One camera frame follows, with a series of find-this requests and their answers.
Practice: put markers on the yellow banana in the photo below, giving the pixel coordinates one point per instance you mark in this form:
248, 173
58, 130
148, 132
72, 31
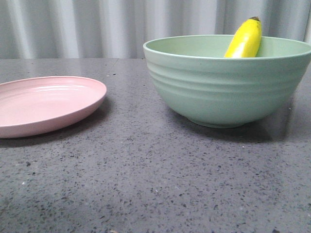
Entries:
246, 40

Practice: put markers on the pink plate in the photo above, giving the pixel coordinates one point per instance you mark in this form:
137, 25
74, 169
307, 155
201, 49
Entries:
40, 105

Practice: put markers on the green ribbed bowl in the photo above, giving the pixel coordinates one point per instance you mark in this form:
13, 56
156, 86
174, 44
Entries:
195, 79

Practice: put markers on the white pleated curtain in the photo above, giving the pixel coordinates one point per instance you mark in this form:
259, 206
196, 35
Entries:
35, 29

